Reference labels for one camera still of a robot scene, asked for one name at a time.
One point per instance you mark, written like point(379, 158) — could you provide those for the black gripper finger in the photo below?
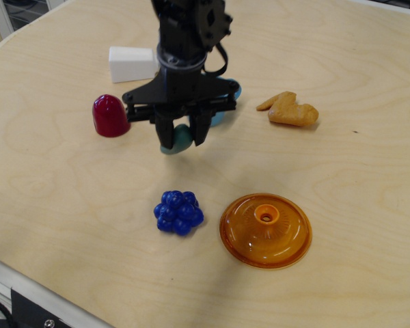
point(200, 125)
point(165, 130)

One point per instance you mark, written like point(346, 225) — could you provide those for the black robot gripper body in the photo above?
point(180, 94)

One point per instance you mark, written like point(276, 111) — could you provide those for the green toy cucumber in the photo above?
point(182, 140)

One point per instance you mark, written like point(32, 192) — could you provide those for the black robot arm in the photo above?
point(188, 32)

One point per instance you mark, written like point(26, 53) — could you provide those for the dark red plastic dome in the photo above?
point(109, 116)

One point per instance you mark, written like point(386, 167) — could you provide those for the white salt shaker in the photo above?
point(132, 64)

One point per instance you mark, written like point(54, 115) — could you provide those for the toy fried chicken wing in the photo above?
point(284, 109)

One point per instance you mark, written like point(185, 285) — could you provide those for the blue toy grape bunch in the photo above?
point(178, 212)

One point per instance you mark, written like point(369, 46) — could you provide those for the orange transparent pot lid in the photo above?
point(265, 231)

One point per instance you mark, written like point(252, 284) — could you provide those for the aluminium table frame rail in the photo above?
point(70, 313)

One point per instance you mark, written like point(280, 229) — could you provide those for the black corner bracket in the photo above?
point(29, 314)

